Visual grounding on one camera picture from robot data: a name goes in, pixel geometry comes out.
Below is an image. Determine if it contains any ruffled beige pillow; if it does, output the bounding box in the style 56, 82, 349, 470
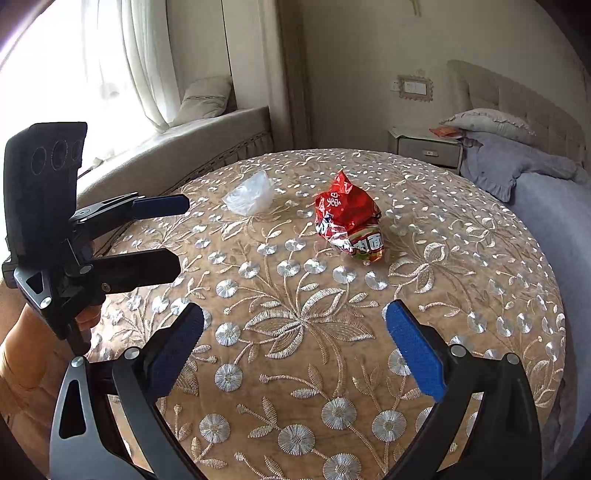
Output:
440, 108, 537, 145

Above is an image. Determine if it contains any framed wall switch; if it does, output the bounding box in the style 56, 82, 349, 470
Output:
397, 75, 434, 102

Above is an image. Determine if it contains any person's left hand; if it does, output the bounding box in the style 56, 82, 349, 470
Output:
75, 305, 102, 332

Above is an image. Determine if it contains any grey bedside table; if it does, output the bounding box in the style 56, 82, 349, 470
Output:
388, 127, 464, 173

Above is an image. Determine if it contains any bed with lavender duvet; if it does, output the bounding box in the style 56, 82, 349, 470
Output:
461, 132, 590, 479

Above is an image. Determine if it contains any beige window seat cushion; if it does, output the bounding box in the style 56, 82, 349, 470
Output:
77, 107, 273, 207

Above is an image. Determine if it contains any gold wall ornament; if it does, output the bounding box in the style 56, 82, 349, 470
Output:
411, 0, 422, 17

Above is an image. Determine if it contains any white sheer curtain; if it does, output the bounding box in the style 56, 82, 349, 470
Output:
120, 0, 180, 132

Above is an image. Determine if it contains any clear plastic bag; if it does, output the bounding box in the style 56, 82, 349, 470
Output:
222, 170, 274, 216

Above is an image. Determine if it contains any beige tufted headboard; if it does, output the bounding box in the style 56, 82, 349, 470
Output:
447, 60, 587, 165

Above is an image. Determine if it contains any red snack wrapper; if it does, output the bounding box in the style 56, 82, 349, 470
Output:
315, 170, 384, 264

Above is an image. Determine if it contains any beige throw pillow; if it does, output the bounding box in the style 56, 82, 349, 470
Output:
170, 76, 232, 127

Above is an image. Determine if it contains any orange item on nightstand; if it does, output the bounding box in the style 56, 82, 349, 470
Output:
429, 125, 465, 139

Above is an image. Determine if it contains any embroidered beige tablecloth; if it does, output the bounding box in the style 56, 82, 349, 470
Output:
89, 149, 565, 479

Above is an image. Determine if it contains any black camera box left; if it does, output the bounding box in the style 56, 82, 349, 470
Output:
4, 122, 87, 264

